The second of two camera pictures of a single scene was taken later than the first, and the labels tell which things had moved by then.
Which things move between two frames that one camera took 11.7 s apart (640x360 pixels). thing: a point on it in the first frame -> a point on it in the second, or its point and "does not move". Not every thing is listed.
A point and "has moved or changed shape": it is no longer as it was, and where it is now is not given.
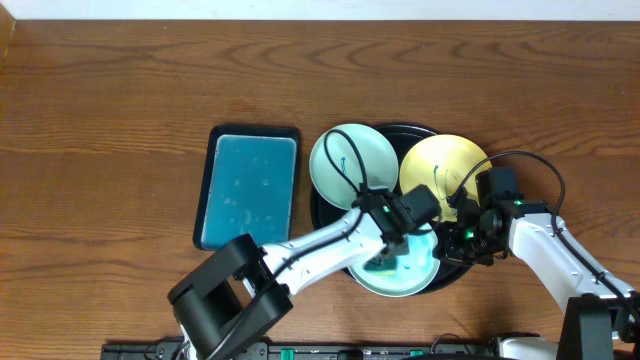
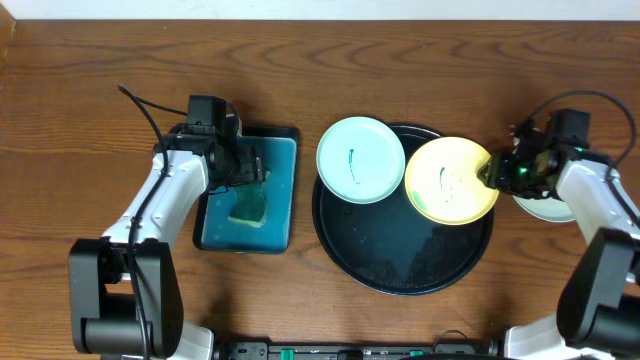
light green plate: x=413 y=271 has moved or changed shape
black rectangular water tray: x=249 y=186 does not move
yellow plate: x=441 y=163 does not move
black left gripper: x=392 y=248 -> x=255 y=168
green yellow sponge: x=384 y=265 -> x=249 y=205
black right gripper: x=450 y=249 -> x=499 y=164
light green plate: x=379 y=157 has moved or changed shape
